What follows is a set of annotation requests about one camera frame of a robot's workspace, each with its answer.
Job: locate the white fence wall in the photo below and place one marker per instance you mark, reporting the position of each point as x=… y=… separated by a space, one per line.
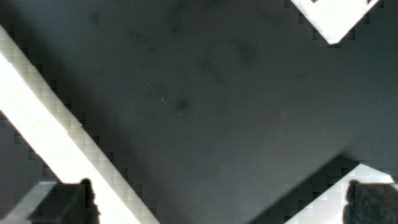
x=59 y=140

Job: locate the white lamp base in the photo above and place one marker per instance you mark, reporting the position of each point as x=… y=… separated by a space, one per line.
x=334 y=15

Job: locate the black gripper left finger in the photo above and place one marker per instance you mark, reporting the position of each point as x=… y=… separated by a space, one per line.
x=68 y=206

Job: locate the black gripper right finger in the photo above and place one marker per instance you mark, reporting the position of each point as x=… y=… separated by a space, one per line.
x=372 y=203

